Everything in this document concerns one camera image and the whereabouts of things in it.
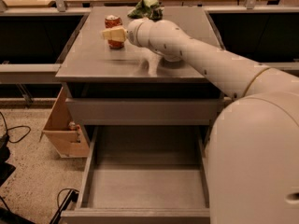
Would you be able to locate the open grey middle drawer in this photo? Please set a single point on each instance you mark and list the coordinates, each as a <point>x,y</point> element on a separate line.
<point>143,175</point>

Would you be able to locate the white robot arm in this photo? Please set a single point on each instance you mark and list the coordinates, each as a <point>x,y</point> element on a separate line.
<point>253,150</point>

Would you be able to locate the green crumpled chip bag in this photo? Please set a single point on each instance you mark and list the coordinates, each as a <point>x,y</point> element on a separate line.
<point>150,9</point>

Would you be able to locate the grey drawer cabinet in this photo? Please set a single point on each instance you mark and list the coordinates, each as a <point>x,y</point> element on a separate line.
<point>94,71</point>

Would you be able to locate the closed grey top drawer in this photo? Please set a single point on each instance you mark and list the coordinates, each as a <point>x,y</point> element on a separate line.
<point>144,111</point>

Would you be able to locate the red coke can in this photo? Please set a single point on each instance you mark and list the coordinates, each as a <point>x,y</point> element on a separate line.
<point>115,31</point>

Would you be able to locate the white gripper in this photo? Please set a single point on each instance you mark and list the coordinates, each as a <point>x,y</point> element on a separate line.
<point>135,32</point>

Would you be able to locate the white bowl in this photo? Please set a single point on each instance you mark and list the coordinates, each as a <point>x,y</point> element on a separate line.
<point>171,58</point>

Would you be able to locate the cardboard box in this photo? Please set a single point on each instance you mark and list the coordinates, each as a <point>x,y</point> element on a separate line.
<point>65,135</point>

